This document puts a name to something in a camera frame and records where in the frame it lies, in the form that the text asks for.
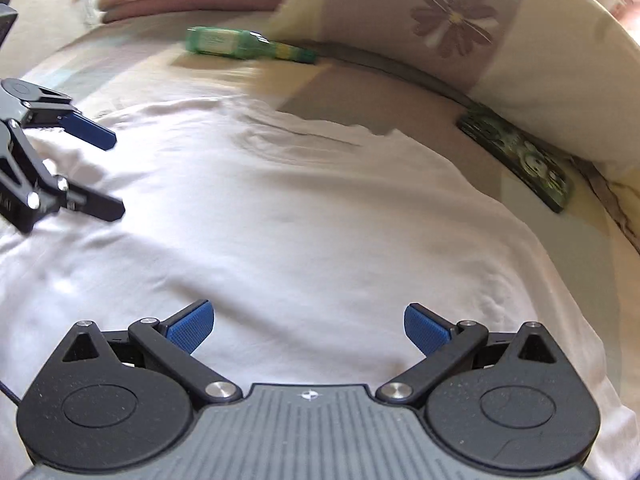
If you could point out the white printed t-shirt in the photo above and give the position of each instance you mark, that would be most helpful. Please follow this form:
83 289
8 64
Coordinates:
300 220

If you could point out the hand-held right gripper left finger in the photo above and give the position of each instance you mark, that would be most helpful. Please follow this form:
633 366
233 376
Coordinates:
192 327

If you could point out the green glass bottle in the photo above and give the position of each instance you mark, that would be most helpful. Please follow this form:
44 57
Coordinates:
220 42

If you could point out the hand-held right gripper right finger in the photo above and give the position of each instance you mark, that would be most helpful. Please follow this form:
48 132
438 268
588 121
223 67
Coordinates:
425 330

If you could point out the floral pillow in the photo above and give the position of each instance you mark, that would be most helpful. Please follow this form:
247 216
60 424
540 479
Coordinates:
550 85

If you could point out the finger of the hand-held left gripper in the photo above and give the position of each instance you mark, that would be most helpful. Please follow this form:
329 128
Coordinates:
90 131
95 207

